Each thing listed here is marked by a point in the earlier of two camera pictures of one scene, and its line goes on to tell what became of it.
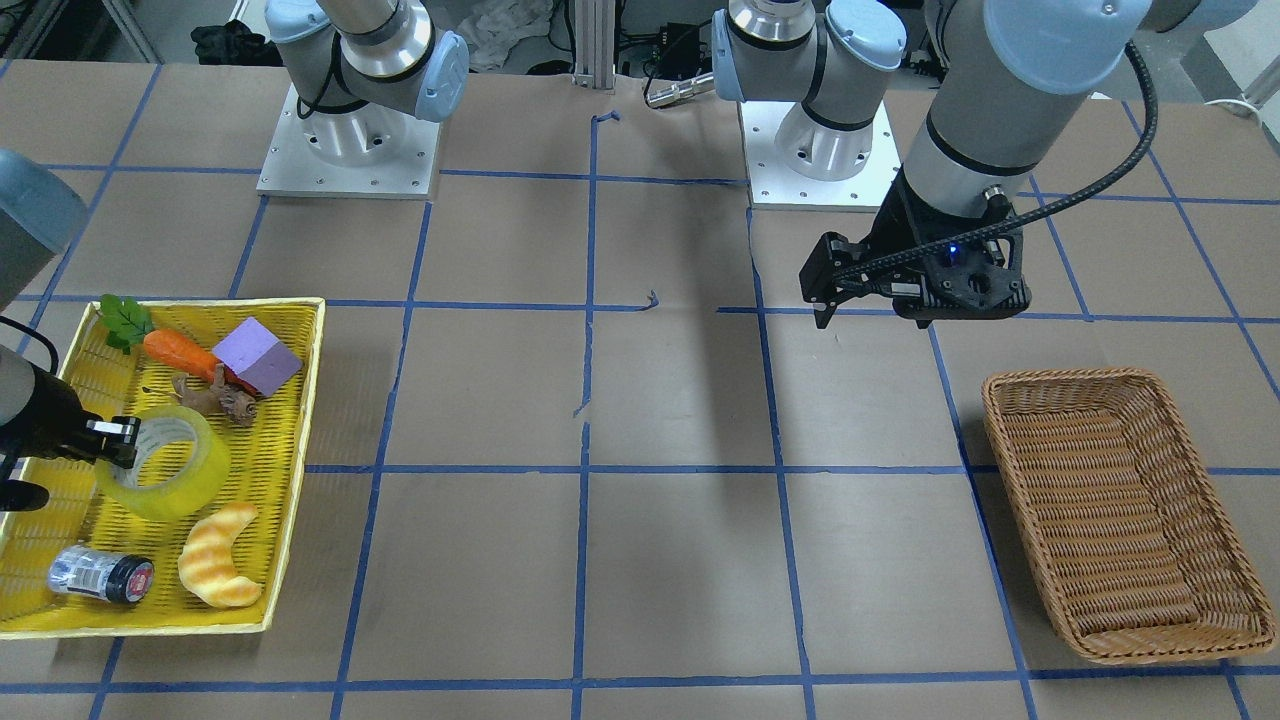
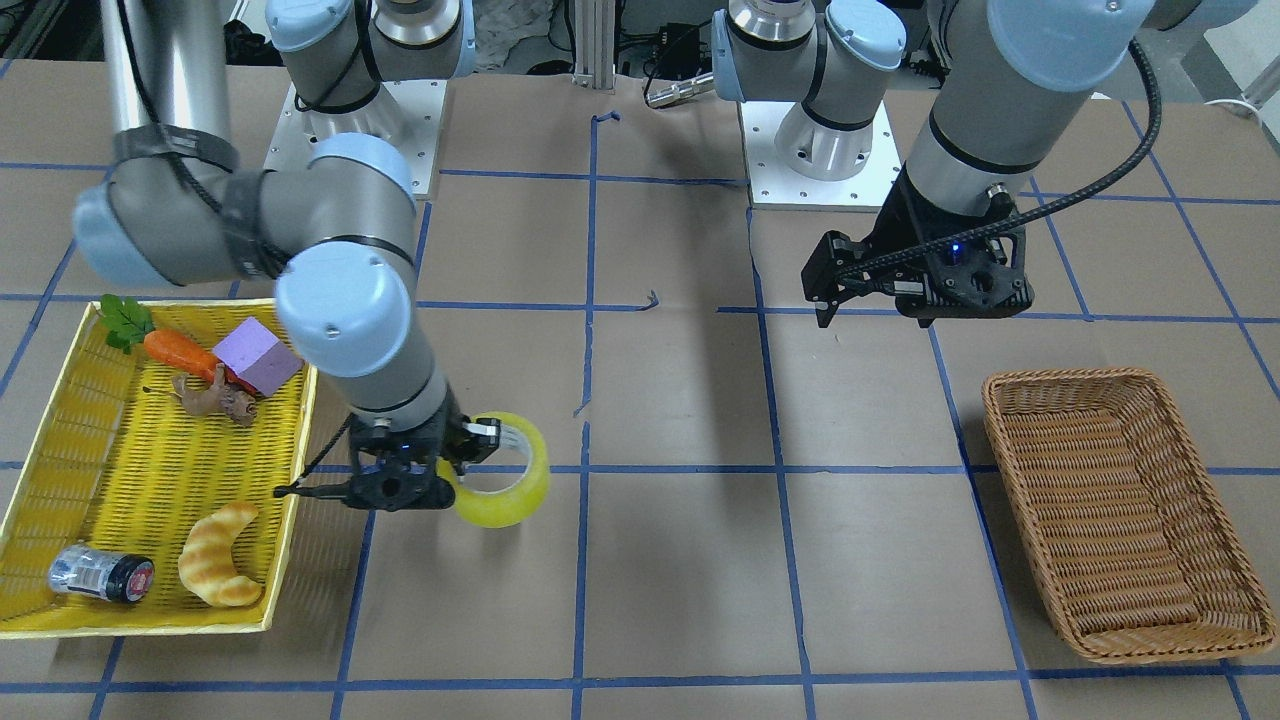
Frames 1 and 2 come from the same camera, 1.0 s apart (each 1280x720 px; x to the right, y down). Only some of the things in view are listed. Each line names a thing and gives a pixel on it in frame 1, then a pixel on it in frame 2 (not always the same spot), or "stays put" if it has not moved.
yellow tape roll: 194,492 -> 504,509
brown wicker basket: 1142,559 stays put
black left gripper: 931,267 stays put
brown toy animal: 216,398 stays put
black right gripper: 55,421 -> 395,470
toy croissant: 207,564 stays put
